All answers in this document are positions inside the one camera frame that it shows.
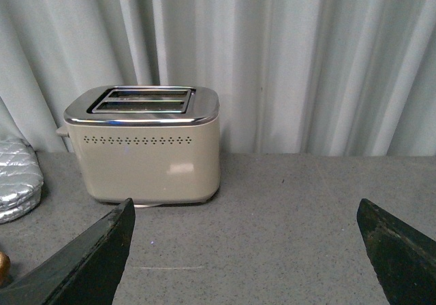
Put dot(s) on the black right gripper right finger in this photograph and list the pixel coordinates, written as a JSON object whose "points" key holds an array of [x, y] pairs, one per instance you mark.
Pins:
{"points": [[402, 257]]}

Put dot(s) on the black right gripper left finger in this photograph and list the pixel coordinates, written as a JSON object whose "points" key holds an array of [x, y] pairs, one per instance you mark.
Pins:
{"points": [[87, 270]]}

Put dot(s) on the brown bread slice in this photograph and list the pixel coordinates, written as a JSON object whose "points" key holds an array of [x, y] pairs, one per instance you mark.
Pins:
{"points": [[5, 265]]}

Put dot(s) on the cream two-slot toaster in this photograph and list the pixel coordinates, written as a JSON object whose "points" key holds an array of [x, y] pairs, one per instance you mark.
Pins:
{"points": [[153, 144]]}

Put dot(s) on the silver quilted oven mitt bottom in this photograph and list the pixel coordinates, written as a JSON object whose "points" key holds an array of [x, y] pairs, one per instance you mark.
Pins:
{"points": [[22, 209]]}

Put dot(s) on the silver quilted oven mitt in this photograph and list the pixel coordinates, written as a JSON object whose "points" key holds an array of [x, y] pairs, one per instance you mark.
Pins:
{"points": [[21, 175], [22, 209]]}

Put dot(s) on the silver quilted oven mitt top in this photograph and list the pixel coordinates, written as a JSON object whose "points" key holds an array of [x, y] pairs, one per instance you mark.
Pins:
{"points": [[21, 175]]}

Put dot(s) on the grey-white curtain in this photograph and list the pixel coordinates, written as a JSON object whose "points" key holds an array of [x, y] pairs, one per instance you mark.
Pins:
{"points": [[326, 77]]}

